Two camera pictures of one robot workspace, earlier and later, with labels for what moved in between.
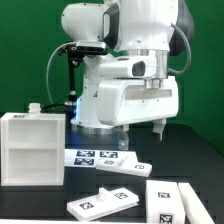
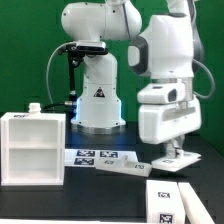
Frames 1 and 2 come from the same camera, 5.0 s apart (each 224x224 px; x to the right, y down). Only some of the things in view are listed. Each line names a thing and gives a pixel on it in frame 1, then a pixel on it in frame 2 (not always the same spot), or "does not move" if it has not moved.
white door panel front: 102,204 -> 174,164
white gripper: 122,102 -> 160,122
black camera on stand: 76,52 does not move
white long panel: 195,209 does not move
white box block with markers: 163,204 does not move
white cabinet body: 33,148 does not move
